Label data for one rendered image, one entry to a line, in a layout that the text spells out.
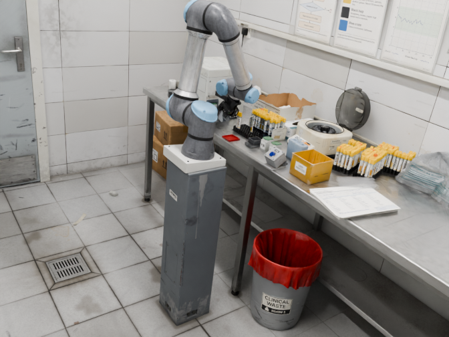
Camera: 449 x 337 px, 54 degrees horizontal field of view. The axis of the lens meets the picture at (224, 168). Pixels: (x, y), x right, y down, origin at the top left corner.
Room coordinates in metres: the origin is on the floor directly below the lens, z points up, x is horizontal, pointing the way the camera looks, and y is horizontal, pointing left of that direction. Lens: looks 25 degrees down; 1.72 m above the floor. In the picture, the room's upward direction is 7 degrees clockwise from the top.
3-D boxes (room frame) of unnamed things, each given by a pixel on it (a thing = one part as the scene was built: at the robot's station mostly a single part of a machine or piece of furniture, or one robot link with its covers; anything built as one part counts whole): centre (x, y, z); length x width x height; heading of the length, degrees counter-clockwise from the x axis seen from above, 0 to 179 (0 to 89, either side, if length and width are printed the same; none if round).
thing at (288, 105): (2.48, -0.30, 0.95); 0.29 x 0.25 x 0.15; 128
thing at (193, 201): (1.81, 0.13, 0.44); 0.20 x 0.20 x 0.87; 38
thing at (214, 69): (2.53, 0.12, 1.03); 0.31 x 0.27 x 0.30; 38
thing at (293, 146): (1.95, -0.33, 0.92); 0.10 x 0.07 x 0.10; 33
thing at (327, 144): (2.15, -0.47, 0.94); 0.30 x 0.24 x 0.12; 119
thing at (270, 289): (1.87, -0.37, 0.22); 0.38 x 0.37 x 0.44; 38
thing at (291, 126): (2.32, -0.40, 0.92); 0.24 x 0.12 x 0.10; 128
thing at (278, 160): (1.88, -0.24, 0.92); 0.13 x 0.07 x 0.08; 128
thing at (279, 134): (2.28, -0.20, 0.91); 0.20 x 0.10 x 0.07; 38
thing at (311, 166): (1.80, -0.38, 0.93); 0.13 x 0.13 x 0.10; 37
